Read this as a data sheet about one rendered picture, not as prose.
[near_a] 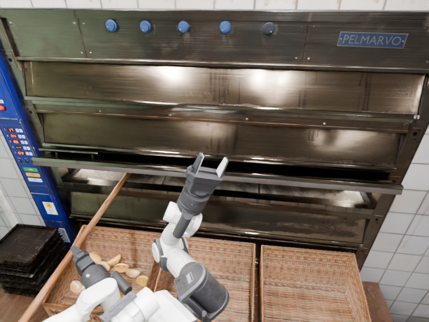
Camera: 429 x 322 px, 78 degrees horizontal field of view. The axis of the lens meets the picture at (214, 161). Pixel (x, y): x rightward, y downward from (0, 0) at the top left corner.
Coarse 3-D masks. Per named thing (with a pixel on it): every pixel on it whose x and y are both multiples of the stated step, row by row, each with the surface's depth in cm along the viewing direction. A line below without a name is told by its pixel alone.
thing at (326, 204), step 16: (128, 192) 160; (144, 192) 158; (160, 192) 156; (176, 192) 155; (224, 192) 154; (240, 192) 154; (304, 208) 148; (320, 208) 147; (336, 208) 145; (352, 208) 144; (368, 208) 143
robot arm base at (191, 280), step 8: (200, 264) 85; (184, 272) 86; (192, 272) 84; (200, 272) 82; (176, 280) 85; (184, 280) 83; (192, 280) 81; (200, 280) 79; (176, 288) 83; (184, 288) 80; (192, 288) 79; (184, 296) 78; (192, 304) 80; (224, 304) 84; (200, 312) 82; (208, 312) 85; (216, 312) 83; (200, 320) 83; (208, 320) 83
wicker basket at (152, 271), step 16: (96, 240) 179; (112, 240) 177; (128, 240) 176; (144, 240) 174; (112, 256) 181; (128, 256) 180; (144, 256) 178; (64, 272) 161; (144, 272) 177; (64, 288) 162; (48, 304) 144; (64, 304) 158; (96, 320) 147
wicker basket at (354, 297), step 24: (288, 264) 165; (312, 264) 163; (336, 264) 161; (264, 288) 167; (288, 288) 167; (312, 288) 167; (336, 288) 166; (360, 288) 147; (264, 312) 154; (288, 312) 155; (312, 312) 154; (336, 312) 155; (360, 312) 145
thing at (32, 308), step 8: (128, 176) 165; (120, 184) 156; (112, 192) 150; (104, 208) 140; (96, 216) 134; (88, 224) 130; (88, 232) 126; (80, 240) 121; (72, 256) 115; (64, 264) 111; (56, 272) 107; (48, 280) 104; (56, 280) 106; (48, 288) 102; (40, 296) 99; (32, 304) 96; (40, 304) 98; (24, 312) 94; (32, 312) 95; (24, 320) 92
